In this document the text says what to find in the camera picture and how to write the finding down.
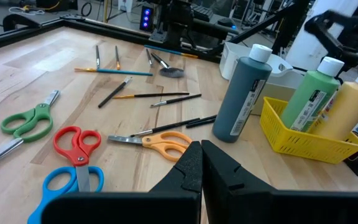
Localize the black paintbrush orange end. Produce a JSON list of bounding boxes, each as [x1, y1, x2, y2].
[[114, 45, 121, 71]]

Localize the green paint bottle white cap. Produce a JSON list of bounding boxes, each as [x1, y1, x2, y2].
[[280, 56, 345, 133]]

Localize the black arched frame bracket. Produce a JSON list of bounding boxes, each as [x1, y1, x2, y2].
[[2, 14, 43, 32]]

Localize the orange floor cable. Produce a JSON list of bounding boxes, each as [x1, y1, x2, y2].
[[23, 1, 62, 12]]

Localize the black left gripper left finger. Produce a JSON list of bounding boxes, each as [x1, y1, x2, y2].
[[41, 141, 203, 224]]

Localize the black paintbrush gold ferrule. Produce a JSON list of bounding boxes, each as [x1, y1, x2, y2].
[[112, 91, 190, 100]]

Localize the black floor cable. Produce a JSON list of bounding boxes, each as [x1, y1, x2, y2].
[[80, 2, 92, 17]]

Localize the dark teal paint bottle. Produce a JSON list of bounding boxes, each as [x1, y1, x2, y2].
[[212, 44, 273, 143]]

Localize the black brush fluffy grey head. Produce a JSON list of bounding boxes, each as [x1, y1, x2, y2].
[[150, 52, 185, 78]]

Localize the teal handled paintbrush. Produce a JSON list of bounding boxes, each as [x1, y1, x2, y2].
[[144, 44, 199, 59], [74, 67, 154, 77]]

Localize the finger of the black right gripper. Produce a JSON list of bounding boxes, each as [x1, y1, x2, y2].
[[305, 12, 356, 73]]

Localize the green handled scissors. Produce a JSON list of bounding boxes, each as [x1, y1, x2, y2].
[[0, 90, 61, 170]]

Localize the white plastic bin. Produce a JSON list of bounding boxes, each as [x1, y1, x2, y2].
[[219, 42, 295, 82], [250, 70, 306, 116]]

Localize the yellow plastic slotted basket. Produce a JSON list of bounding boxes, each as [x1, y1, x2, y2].
[[259, 96, 358, 165]]

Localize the black box blue lights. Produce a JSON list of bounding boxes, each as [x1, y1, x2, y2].
[[139, 5, 154, 32]]

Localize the blue handled scissors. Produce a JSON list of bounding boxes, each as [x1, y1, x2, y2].
[[27, 166, 105, 224]]

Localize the red handled scissors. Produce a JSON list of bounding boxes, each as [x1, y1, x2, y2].
[[53, 126, 102, 192]]

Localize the orange handled scissors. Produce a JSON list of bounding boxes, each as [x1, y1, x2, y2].
[[107, 131, 193, 162]]

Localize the yellow paint bottle white cap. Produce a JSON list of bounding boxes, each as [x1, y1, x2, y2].
[[311, 67, 358, 141]]

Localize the black aluminium rig frame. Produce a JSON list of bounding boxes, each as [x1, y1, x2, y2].
[[0, 0, 358, 194]]

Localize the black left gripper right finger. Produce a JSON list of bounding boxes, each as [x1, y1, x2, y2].
[[201, 139, 358, 224]]

